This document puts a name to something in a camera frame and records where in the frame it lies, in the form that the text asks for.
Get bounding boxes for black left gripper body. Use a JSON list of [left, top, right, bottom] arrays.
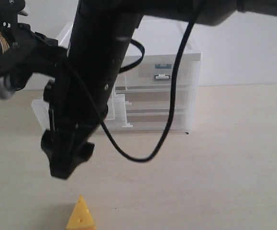
[[0, 23, 66, 91]]

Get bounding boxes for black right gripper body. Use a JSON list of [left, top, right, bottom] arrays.
[[43, 79, 109, 149]]

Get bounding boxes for yellow cheese wedge toy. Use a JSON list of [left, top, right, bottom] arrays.
[[66, 195, 96, 230]]

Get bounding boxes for white blue-labelled pill bottle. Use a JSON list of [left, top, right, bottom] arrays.
[[154, 63, 172, 81]]

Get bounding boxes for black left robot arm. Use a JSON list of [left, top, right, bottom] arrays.
[[0, 23, 66, 91]]

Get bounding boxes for clear middle wide drawer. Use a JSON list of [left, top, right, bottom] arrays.
[[117, 90, 196, 113]]

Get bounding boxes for clear wide drawer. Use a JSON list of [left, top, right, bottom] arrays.
[[105, 112, 193, 132], [117, 90, 196, 113]]

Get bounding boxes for white plastic drawer cabinet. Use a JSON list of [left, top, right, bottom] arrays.
[[55, 19, 203, 135]]

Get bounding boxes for clear bottom wide drawer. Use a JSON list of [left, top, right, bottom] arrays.
[[105, 112, 193, 132]]

